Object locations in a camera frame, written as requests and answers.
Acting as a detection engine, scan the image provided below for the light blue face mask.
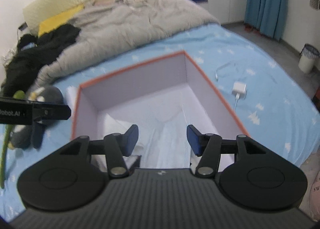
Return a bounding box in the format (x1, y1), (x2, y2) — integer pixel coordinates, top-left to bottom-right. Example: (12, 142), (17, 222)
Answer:
(97, 107), (193, 169)

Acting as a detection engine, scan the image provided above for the long green plush stick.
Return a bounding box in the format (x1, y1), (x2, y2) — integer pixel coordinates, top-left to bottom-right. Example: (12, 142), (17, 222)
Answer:
(0, 89), (28, 190)

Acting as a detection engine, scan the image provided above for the grey penguin plush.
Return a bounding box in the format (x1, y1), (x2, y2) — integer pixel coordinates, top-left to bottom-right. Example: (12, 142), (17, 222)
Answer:
(8, 85), (64, 150)

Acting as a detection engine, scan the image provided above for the white spray can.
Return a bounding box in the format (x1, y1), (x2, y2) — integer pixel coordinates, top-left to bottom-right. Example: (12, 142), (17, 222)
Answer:
(65, 86), (78, 115)

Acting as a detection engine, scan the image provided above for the black clothing pile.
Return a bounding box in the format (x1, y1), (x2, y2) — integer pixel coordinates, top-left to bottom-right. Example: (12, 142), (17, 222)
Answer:
(1, 24), (81, 97)

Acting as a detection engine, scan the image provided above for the orange cardboard box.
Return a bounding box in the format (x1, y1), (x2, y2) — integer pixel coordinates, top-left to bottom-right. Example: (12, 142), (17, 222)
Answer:
(70, 49), (251, 170)

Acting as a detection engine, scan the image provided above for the blue patterned bedsheet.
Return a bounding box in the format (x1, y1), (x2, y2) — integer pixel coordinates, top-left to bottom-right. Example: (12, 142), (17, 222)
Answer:
(0, 22), (320, 222)

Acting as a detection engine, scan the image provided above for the yellow pillow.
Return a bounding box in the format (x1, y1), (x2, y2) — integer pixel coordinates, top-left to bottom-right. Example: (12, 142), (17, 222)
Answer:
(38, 4), (84, 37)

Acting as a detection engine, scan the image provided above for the grey duvet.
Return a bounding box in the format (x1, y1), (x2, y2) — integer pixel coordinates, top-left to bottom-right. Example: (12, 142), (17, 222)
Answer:
(27, 0), (218, 91)

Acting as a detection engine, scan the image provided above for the white trash bin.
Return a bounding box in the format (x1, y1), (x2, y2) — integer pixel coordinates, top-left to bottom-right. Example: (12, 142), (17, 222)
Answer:
(298, 44), (319, 74)

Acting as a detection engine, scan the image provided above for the blue curtain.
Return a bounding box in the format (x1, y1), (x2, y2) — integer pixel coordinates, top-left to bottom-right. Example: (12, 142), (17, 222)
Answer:
(244, 0), (287, 40)

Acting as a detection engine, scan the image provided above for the white charger with cable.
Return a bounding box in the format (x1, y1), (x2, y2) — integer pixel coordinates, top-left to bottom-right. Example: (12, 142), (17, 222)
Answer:
(215, 62), (247, 112)

